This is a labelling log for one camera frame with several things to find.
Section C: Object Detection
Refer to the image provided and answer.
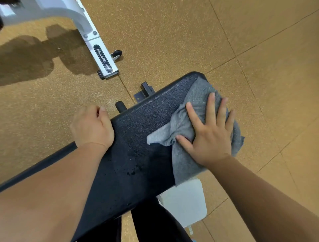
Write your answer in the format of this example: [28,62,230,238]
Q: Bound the white exercise machine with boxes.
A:
[0,0,123,80]

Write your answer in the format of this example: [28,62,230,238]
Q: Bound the black trousers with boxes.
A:
[79,197,194,242]

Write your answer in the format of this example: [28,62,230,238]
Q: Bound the person's left hand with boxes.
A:
[69,104,115,150]

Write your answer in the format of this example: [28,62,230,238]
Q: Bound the person's right forearm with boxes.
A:
[207,154,319,242]

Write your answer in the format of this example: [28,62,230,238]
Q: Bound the black adjustable weight bench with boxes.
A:
[0,71,210,242]

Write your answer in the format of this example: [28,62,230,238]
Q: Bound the white plastic container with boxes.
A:
[157,177,208,229]

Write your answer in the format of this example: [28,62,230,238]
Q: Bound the person's right hand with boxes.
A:
[175,92,236,168]

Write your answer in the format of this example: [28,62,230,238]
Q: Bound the person's left forearm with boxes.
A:
[0,142,110,242]

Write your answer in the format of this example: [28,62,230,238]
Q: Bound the grey cleaning cloth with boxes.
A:
[146,77,245,187]

